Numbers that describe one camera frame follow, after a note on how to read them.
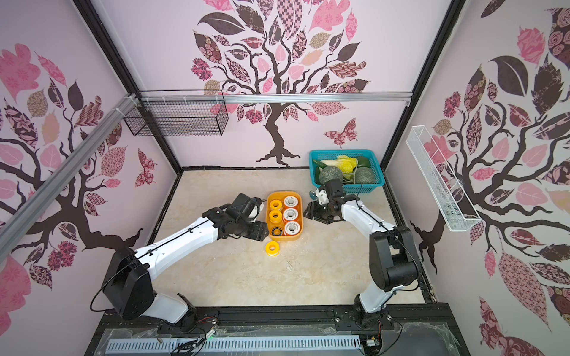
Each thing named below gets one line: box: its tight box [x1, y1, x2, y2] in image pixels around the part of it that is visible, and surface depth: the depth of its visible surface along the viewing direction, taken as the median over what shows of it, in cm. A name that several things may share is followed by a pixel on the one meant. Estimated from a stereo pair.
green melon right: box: [354, 166, 377, 184], surface depth 105 cm
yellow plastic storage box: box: [265, 190, 304, 242], surface depth 99 cm
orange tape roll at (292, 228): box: [283, 221, 301, 236], surface depth 94 cm
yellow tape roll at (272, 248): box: [264, 240, 280, 258], surface depth 91 cm
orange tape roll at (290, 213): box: [282, 207, 299, 222], surface depth 99 cm
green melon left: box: [319, 165, 344, 184], surface depth 105 cm
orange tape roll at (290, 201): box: [283, 195, 299, 208], surface depth 102 cm
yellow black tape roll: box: [271, 226, 283, 237], surface depth 97 cm
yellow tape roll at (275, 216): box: [268, 209, 283, 224], surface depth 99 cm
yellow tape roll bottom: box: [269, 199, 283, 211], surface depth 102 cm
